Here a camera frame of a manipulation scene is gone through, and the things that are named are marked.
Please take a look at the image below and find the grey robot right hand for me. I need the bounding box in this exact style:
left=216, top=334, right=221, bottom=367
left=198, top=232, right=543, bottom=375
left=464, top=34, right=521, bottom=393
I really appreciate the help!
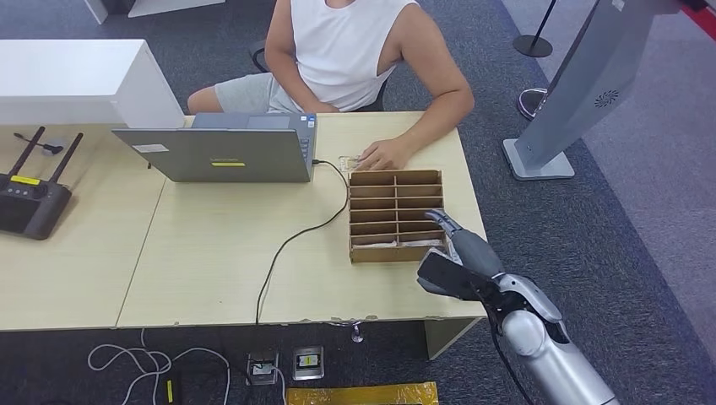
left=423, top=208, right=506, bottom=281

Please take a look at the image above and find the person's left hand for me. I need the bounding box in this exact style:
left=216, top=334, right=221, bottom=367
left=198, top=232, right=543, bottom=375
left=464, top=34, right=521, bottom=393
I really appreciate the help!
left=356, top=138, right=415, bottom=172

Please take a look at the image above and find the cardboard card organizer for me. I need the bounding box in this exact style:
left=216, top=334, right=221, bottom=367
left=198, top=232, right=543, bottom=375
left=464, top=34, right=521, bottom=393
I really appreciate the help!
left=347, top=170, right=448, bottom=264

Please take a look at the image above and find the person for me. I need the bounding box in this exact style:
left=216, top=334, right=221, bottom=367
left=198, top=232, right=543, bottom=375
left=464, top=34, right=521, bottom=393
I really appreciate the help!
left=187, top=0, right=476, bottom=172

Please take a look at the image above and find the beige desk leg panel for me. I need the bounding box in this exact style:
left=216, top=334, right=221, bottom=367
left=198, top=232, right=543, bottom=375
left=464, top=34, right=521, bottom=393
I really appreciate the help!
left=424, top=316, right=485, bottom=361

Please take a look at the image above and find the grey laptop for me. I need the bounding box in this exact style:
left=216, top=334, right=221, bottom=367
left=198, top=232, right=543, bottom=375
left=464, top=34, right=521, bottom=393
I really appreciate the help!
left=111, top=112, right=319, bottom=184

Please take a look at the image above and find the yellow plastic sheet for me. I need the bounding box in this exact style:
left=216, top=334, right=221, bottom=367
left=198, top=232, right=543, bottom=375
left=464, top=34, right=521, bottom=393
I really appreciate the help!
left=285, top=381, right=440, bottom=405

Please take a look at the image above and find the grey kiosk stand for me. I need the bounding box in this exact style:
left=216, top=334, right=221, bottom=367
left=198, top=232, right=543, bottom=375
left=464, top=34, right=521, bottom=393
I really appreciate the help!
left=502, top=0, right=678, bottom=181

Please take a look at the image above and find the open floor socket box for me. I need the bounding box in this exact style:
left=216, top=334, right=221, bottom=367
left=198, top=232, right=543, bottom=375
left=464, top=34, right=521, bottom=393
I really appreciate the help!
left=247, top=352, right=280, bottom=387

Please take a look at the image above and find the white furniture panel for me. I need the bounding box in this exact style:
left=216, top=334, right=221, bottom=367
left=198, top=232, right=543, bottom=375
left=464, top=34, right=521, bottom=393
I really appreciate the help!
left=84, top=0, right=228, bottom=26

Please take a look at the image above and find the black device with yellow label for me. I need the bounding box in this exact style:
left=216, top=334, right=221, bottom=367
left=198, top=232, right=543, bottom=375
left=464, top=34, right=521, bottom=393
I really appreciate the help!
left=160, top=373, right=187, bottom=405

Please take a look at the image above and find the red barrier belt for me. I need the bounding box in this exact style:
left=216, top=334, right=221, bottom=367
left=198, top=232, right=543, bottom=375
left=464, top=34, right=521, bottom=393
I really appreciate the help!
left=676, top=3, right=716, bottom=43

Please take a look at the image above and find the white cabinet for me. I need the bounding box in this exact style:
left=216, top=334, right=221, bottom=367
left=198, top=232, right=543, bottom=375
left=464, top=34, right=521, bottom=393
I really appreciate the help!
left=0, top=39, right=187, bottom=130

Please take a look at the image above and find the black router with antennas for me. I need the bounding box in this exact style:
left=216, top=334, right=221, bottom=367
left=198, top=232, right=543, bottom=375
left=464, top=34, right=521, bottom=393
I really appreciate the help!
left=0, top=126, right=84, bottom=241

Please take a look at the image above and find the dark right wrist camera box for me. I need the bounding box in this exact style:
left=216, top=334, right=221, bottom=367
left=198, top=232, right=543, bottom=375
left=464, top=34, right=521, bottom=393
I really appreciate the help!
left=416, top=250, right=499, bottom=304

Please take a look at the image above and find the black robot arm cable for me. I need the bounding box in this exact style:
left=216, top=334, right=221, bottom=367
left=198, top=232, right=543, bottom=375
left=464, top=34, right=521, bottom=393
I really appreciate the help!
left=487, top=304, right=535, bottom=405

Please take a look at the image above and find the black laptop power cable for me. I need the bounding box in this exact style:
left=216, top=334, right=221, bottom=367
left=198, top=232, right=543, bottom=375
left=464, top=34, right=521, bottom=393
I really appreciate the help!
left=255, top=159, right=351, bottom=326

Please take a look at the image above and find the black stanchion post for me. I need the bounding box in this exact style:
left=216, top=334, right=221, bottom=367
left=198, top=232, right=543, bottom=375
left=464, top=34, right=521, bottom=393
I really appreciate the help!
left=512, top=0, right=559, bottom=59

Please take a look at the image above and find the short white socket cable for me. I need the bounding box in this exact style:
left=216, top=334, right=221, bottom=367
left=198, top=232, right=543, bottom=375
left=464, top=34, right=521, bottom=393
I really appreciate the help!
left=274, top=365, right=289, bottom=405

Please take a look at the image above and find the long white floor cable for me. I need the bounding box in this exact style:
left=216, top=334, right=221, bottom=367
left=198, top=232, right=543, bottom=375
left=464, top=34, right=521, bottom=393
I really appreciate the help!
left=87, top=328, right=233, bottom=405

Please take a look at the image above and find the small black cable adapter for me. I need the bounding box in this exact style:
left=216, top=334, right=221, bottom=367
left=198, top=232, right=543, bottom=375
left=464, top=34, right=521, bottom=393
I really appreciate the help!
left=13, top=132, right=65, bottom=156

